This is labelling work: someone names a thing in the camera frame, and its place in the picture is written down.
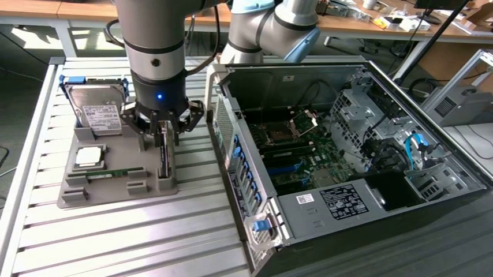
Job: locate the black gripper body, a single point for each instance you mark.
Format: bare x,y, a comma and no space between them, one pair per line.
160,89

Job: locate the black graphics card metal bracket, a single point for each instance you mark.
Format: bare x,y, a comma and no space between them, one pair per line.
165,158

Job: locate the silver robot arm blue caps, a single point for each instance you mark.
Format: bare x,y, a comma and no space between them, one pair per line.
154,29

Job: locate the silver hard disk white label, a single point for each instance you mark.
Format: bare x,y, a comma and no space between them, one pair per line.
97,109

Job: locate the open black silver PC case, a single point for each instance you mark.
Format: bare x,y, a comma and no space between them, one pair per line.
246,127

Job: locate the silver CPU chip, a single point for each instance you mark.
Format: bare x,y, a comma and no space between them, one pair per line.
90,157

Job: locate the green RAM stick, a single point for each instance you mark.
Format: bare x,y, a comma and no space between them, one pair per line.
116,172

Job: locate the blue plastic disk carrier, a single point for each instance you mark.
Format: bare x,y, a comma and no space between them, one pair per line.
77,78

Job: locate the CPU socket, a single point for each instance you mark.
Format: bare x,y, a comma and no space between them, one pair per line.
280,134

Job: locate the grey plastic parts rack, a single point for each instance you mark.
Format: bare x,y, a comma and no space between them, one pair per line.
116,190

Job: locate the silver socket cover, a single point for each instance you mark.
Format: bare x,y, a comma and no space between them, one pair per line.
307,122

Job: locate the green Dell motherboard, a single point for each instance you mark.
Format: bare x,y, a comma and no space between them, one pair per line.
332,155

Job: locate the silver chipset heat sink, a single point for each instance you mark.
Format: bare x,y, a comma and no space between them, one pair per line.
324,178

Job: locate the blue case latch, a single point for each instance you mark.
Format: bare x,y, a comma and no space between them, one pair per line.
261,225

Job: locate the grey power supply unit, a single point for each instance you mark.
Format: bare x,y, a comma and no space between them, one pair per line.
293,213

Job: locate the silver disk bay cage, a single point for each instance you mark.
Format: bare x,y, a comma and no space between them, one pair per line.
359,112

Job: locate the grey metal device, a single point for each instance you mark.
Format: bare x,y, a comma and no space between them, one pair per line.
341,8

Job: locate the white mug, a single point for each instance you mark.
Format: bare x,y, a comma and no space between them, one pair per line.
372,3

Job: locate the white black small box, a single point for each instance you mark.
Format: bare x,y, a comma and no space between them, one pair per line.
391,21

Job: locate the silver disk bay tray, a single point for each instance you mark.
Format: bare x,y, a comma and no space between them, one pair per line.
432,184

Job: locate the black tripod pole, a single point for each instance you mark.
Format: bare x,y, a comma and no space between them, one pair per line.
435,39

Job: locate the black monitor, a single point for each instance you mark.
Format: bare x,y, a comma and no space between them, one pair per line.
432,17

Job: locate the grey controller box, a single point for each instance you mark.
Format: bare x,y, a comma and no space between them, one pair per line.
474,112

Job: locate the brown cardboard box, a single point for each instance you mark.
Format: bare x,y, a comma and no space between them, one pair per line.
482,17

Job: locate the wooden desk white frame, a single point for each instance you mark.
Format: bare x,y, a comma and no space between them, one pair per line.
347,24
39,8

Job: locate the aluminium profile frame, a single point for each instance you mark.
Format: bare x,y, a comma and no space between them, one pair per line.
464,69

